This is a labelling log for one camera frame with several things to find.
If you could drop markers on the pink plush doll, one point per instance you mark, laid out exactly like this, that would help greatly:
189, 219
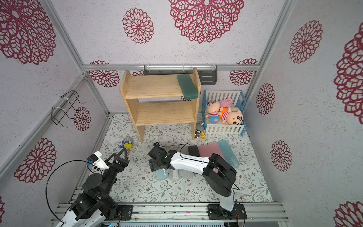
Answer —
212, 112

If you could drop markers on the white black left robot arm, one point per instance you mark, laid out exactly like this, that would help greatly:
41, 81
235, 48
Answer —
95, 205

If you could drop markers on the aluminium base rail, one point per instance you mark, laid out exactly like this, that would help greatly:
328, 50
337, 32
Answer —
193, 213

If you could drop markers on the black pencil case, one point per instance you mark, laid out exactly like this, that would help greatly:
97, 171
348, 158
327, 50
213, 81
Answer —
193, 151

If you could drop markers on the frosted white pencil case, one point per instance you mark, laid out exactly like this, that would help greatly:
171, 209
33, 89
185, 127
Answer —
174, 175
188, 175

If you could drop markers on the grey yellow plush keychain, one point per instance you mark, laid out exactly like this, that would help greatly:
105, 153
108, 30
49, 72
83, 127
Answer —
127, 143

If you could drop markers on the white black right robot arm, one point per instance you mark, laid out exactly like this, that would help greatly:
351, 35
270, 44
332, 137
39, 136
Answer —
217, 172

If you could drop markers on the wooden two-tier shelf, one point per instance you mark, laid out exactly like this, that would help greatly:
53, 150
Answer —
155, 100

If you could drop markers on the light teal pencil case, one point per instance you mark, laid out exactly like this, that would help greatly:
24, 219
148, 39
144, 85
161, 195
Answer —
228, 153

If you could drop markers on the dark green pencil case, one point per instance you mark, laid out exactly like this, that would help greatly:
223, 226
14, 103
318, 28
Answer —
187, 86

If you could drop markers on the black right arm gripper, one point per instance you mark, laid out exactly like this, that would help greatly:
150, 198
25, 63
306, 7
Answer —
154, 163

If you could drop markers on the yellow keychain by crib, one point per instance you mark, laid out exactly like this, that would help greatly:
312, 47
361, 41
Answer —
200, 132

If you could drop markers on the orange shirt plush doll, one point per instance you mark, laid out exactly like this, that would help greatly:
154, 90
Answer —
230, 114

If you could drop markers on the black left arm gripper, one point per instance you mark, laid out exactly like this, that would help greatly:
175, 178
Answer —
123, 162

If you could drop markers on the pink pencil case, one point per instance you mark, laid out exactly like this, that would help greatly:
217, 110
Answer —
204, 151
214, 148

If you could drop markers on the blue white toy crib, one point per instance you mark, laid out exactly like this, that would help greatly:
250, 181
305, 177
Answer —
238, 101

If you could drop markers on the dark metal wall shelf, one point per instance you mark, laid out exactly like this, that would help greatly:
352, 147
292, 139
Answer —
206, 77

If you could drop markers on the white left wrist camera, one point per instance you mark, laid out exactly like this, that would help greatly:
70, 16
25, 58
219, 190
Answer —
96, 160

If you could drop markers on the black wire wall rack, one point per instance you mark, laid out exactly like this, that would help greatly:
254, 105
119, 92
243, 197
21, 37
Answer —
59, 113

